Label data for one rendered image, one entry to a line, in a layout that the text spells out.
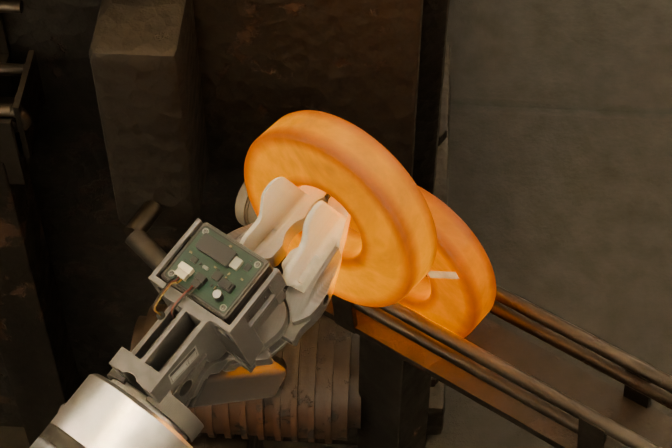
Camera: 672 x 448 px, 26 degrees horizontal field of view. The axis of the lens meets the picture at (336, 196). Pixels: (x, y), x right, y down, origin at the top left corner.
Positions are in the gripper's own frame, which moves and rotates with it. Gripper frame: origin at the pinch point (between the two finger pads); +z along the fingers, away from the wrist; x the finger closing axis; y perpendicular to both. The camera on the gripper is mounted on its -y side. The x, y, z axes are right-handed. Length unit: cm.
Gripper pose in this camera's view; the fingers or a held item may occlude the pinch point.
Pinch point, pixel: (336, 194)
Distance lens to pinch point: 102.8
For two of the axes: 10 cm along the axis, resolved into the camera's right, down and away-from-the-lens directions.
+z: 6.0, -7.5, 2.8
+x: -7.8, -4.7, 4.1
